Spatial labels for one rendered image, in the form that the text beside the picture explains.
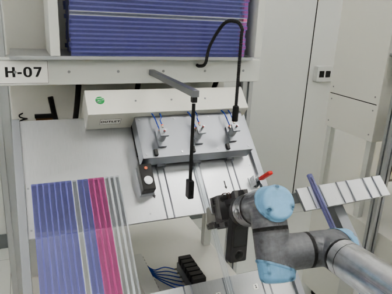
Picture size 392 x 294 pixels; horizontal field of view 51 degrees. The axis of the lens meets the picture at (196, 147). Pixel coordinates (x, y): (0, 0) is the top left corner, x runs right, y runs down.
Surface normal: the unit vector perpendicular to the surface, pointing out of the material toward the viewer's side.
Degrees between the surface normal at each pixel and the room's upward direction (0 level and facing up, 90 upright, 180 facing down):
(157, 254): 0
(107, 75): 90
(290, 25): 90
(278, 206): 57
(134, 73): 90
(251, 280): 44
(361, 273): 66
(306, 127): 90
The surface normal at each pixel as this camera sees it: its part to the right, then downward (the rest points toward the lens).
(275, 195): 0.35, -0.25
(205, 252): 0.05, -0.95
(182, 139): 0.30, -0.47
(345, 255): -0.69, -0.66
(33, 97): 0.38, 0.30
